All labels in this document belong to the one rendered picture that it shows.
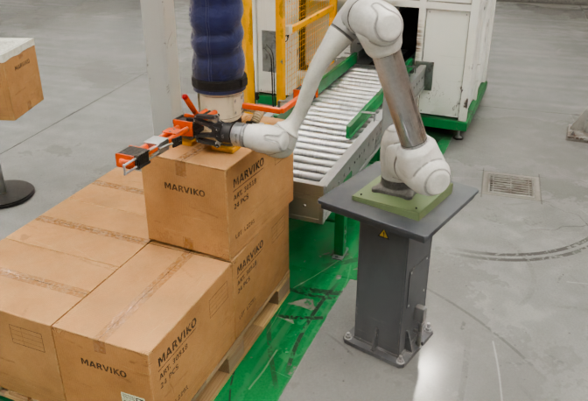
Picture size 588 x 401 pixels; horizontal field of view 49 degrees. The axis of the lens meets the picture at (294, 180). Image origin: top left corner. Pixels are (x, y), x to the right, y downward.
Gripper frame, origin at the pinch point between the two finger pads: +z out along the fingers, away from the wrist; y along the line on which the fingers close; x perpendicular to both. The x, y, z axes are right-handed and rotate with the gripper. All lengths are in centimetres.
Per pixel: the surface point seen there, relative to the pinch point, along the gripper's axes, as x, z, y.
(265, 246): 27, -19, 65
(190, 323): -38, -19, 60
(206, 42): 16.1, -1.2, -28.9
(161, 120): 132, 103, 58
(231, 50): 21.7, -9.1, -25.3
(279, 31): 186, 42, 6
